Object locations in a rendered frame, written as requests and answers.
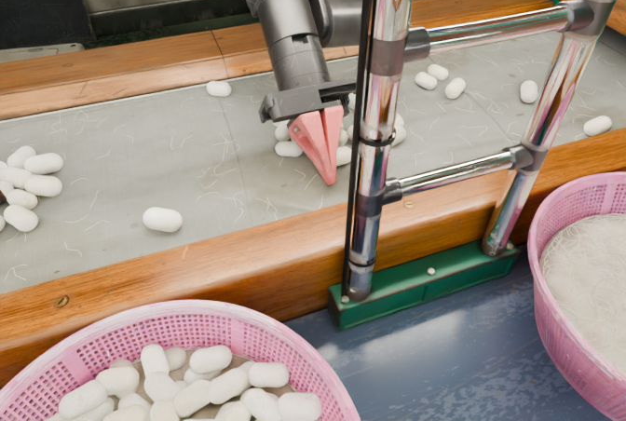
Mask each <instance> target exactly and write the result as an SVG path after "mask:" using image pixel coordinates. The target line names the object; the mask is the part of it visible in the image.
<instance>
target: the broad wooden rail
mask: <svg viewBox="0 0 626 421"><path fill-rule="evenodd" d="M554 6H555V4H554V1H553V0H414V2H413V8H412V15H411V21H410V27H409V28H411V27H416V26H422V27H424V28H425V29H429V28H435V27H442V26H447V25H454V24H459V23H466V22H472V21H477V20H488V19H492V18H498V17H504V16H509V15H514V14H519V13H524V12H529V11H534V10H539V9H543V8H548V7H554ZM322 50H323V54H324V57H325V60H326V61H334V60H340V59H344V58H350V57H355V56H359V46H351V47H339V48H323V49H322ZM268 72H273V68H272V64H271V61H270V58H269V54H268V51H267V47H266V43H265V38H264V34H263V30H262V27H261V23H255V24H248V25H242V26H237V27H230V28H224V29H218V30H212V31H206V32H200V33H194V34H183V35H176V36H171V37H164V38H158V39H152V40H146V41H141V42H134V43H128V44H122V45H116V46H110V47H104V48H93V49H87V50H80V51H75V52H68V53H62V54H56V55H50V56H45V57H38V58H32V59H26V60H20V61H9V62H2V63H0V121H4V120H9V119H14V118H20V117H25V116H30V115H40V114H44V113H49V112H55V111H60V110H65V109H70V108H76V107H80V106H86V105H91V104H96V103H101V102H110V101H115V100H121V99H126V98H131V97H136V96H142V95H146V94H152V93H157V92H162V91H167V90H173V89H177V88H187V87H192V86H197V85H202V84H208V83H210V82H211V81H223V80H228V79H233V78H239V77H243V76H248V75H258V74H263V73H268Z"/></svg>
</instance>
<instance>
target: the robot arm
mask: <svg viewBox="0 0 626 421"><path fill-rule="evenodd" d="M246 2H247V5H248V8H249V9H250V11H251V14H252V17H253V18H259V20H260V23H261V27H262V30H263V34H264V38H265V43H266V47H267V51H268V54H269V58H270V61H271V64H272V68H273V72H274V75H275V78H276V82H277V86H278V89H279V92H275V93H270V94H267V95H265V97H264V100H263V102H262V104H261V107H260V109H259V111H258V113H259V116H260V119H261V123H265V122H266V121H267V120H272V122H273V123H277V122H280V121H285V120H289V122H288V123H287V128H288V131H289V134H290V136H291V137H292V138H293V140H294V141H295V142H296V143H297V144H298V145H299V146H300V148H301V149H302V150H303V151H304V152H305V153H306V155H307V156H308V157H309V158H310V159H311V160H312V161H313V163H314V165H315V166H316V168H317V170H318V171H319V173H320V175H321V177H322V178H323V180H324V182H326V184H327V185H333V184H335V183H336V152H337V146H338V141H339V135H340V130H341V125H342V120H343V117H345V116H347V115H348V114H349V113H350V112H349V108H348V105H349V102H350V99H349V96H348V95H349V94H350V93H353V94H354V95H355V94H356V83H357V77H351V78H347V79H342V80H336V81H331V78H330V74H329V71H328V67H327V64H326V60H325V57H324V54H323V50H322V49H323V48H339V47H351V46H358V45H359V43H360V31H361V6H362V0H246Z"/></svg>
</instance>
